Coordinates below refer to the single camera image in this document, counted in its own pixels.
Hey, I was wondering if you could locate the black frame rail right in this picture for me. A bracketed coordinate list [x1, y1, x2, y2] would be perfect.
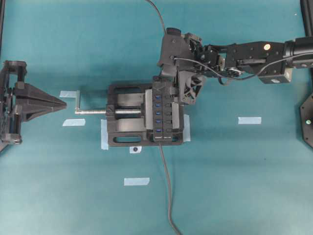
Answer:
[300, 0, 313, 37]

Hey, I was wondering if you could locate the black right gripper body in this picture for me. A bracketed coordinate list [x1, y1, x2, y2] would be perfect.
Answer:
[180, 33, 226, 78]

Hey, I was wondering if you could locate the blue tape vise left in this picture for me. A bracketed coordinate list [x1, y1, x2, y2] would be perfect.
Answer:
[101, 119, 109, 150]

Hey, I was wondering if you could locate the black bench vise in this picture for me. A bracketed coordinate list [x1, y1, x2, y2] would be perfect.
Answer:
[75, 83, 184, 147]

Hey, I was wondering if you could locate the black frame rail left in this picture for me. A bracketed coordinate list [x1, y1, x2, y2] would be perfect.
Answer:
[0, 0, 6, 49]

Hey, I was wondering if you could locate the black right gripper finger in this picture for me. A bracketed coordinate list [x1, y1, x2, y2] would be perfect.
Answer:
[158, 62, 178, 78]
[178, 71, 204, 105]

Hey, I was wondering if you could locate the blue tape strip bottom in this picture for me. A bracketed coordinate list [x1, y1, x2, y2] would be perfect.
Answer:
[124, 177, 150, 186]

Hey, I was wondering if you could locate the grey USB cable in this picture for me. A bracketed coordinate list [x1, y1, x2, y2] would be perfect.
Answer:
[144, 0, 168, 34]

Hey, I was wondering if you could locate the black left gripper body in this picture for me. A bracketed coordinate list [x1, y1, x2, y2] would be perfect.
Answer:
[0, 61, 27, 145]

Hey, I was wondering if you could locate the white sticker with dark dot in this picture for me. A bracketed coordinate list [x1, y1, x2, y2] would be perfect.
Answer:
[130, 146, 142, 154]

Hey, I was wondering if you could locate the blue tape strip top left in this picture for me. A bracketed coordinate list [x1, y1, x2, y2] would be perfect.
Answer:
[59, 91, 80, 98]

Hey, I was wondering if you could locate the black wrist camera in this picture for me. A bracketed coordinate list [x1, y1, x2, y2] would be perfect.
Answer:
[157, 27, 192, 67]

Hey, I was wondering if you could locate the black multi-port USB hub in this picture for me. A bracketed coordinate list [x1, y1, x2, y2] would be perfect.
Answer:
[152, 75, 177, 145]

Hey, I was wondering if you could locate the blue tape strip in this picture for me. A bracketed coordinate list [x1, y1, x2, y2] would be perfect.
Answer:
[59, 91, 80, 98]
[124, 177, 150, 186]
[63, 118, 86, 127]
[238, 117, 262, 125]

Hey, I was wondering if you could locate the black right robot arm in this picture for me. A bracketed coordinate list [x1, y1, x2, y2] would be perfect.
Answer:
[158, 28, 313, 105]

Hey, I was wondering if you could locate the blue tape strip right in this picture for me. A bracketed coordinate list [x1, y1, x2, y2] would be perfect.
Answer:
[238, 117, 262, 125]

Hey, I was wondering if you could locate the black frame rail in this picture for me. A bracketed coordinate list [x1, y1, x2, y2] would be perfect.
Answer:
[300, 0, 313, 37]
[0, 0, 6, 49]

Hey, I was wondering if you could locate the blue tape vise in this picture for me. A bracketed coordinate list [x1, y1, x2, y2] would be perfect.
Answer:
[183, 114, 191, 142]
[101, 119, 109, 150]

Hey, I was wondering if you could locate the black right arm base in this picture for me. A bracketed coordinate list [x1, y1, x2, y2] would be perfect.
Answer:
[300, 94, 313, 148]

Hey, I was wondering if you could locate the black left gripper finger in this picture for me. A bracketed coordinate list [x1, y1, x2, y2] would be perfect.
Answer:
[14, 103, 67, 122]
[15, 82, 66, 105]

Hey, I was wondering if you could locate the blue tape vise right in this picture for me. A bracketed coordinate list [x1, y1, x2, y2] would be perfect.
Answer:
[183, 114, 191, 142]

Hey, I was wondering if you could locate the grey hub power cable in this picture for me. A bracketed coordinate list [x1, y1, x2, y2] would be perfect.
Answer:
[158, 141, 185, 235]

